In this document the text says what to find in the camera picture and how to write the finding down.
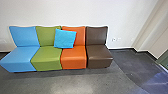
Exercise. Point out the orange sofa seat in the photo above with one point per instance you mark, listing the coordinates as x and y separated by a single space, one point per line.
73 56

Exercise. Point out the brown sofa seat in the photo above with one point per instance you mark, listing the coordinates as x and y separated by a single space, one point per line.
99 55

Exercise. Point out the blue square cushion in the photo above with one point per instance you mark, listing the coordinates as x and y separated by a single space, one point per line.
65 38

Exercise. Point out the blue sofa seat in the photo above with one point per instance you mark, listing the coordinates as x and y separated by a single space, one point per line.
20 60

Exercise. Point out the white wall outlet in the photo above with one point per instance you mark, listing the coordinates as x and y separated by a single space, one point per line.
116 39

